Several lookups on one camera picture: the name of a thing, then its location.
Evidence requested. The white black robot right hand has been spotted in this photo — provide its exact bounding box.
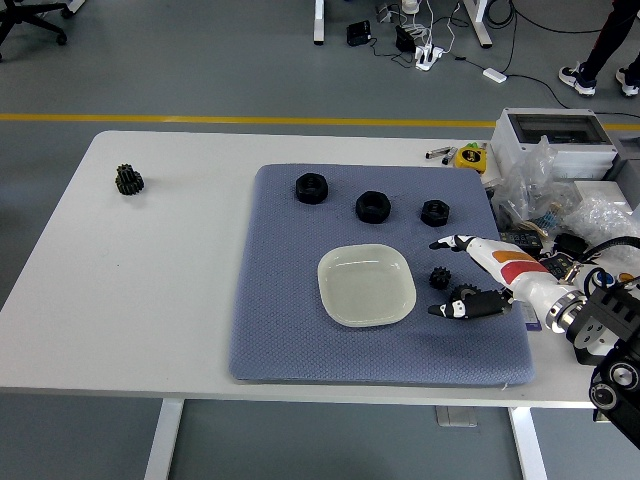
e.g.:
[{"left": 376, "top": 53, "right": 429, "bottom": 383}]
[{"left": 428, "top": 233, "right": 576, "bottom": 321}]

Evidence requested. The large black gear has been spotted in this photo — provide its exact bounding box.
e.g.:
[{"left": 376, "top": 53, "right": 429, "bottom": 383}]
[{"left": 451, "top": 283, "right": 484, "bottom": 302}]

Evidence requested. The small black hex nut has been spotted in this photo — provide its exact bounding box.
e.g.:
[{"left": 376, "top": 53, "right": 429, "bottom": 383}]
[{"left": 420, "top": 199, "right": 453, "bottom": 228}]

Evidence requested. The white flat box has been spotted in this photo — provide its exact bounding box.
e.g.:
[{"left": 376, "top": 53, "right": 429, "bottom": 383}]
[{"left": 572, "top": 178, "right": 640, "bottom": 211}]

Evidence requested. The medium black hex nut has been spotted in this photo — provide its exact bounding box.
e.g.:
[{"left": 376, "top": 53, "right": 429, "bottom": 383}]
[{"left": 355, "top": 190, "right": 391, "bottom": 224}]

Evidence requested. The large black hex nut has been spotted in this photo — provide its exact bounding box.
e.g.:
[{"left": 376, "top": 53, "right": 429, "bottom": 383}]
[{"left": 294, "top": 172, "right": 329, "bottom": 205}]

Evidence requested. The black charger box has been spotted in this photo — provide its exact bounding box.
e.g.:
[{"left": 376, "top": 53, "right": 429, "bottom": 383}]
[{"left": 394, "top": 23, "right": 419, "bottom": 53}]

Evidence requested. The black power adapter box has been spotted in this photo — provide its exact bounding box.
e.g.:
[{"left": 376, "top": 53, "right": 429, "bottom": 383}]
[{"left": 346, "top": 20, "right": 374, "bottom": 47}]

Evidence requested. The black digital meter module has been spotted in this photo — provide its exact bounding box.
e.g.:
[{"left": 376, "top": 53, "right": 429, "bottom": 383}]
[
  {"left": 499, "top": 229, "right": 544, "bottom": 251},
  {"left": 537, "top": 255, "right": 574, "bottom": 281}
]

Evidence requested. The purple small packet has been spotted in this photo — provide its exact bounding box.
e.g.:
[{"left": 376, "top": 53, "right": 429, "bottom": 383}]
[{"left": 523, "top": 303, "right": 545, "bottom": 334}]

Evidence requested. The small black plastic part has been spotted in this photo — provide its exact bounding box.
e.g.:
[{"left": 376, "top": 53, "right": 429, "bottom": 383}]
[{"left": 554, "top": 233, "right": 591, "bottom": 257}]

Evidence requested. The clear plastic bag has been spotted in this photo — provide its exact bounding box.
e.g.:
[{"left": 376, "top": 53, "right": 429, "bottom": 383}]
[{"left": 492, "top": 135, "right": 576, "bottom": 236}]

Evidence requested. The bubble wrap bundle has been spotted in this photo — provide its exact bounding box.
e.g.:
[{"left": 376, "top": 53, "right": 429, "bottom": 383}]
[{"left": 567, "top": 195, "right": 640, "bottom": 264}]

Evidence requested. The yellow tape measure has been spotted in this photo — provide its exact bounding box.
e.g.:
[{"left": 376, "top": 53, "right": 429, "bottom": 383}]
[{"left": 453, "top": 143, "right": 489, "bottom": 174}]

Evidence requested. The grey device case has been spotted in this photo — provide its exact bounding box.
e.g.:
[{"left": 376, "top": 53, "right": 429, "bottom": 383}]
[{"left": 602, "top": 137, "right": 640, "bottom": 184}]

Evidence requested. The white square plate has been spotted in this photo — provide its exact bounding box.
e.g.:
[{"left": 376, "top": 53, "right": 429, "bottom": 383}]
[{"left": 317, "top": 242, "right": 418, "bottom": 329}]

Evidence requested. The white power strip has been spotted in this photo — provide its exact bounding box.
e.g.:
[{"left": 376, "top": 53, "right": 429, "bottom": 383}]
[{"left": 414, "top": 44, "right": 446, "bottom": 71}]

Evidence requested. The blue-grey textured mat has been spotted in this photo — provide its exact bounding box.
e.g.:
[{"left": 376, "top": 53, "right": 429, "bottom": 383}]
[{"left": 228, "top": 163, "right": 536, "bottom": 387}]

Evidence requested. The white desk leg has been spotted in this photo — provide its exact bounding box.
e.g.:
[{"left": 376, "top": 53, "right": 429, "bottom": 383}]
[
  {"left": 464, "top": 0, "right": 494, "bottom": 49},
  {"left": 313, "top": 0, "right": 329, "bottom": 46}
]

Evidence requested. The person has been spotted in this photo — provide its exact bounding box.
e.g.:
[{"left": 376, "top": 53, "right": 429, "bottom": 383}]
[{"left": 558, "top": 0, "right": 640, "bottom": 97}]

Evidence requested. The black stacked double gear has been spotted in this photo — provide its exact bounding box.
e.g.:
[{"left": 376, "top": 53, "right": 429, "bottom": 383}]
[{"left": 115, "top": 163, "right": 145, "bottom": 197}]

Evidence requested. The black office chair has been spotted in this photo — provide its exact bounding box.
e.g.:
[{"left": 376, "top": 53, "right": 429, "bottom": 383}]
[{"left": 0, "top": 0, "right": 71, "bottom": 62}]

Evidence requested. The white electrical enclosure box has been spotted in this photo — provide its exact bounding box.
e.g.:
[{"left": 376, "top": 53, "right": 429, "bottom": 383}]
[{"left": 488, "top": 108, "right": 621, "bottom": 181}]

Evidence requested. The grey under-table bracket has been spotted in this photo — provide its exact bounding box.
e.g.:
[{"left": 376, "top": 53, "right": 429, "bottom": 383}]
[{"left": 434, "top": 405, "right": 479, "bottom": 428}]

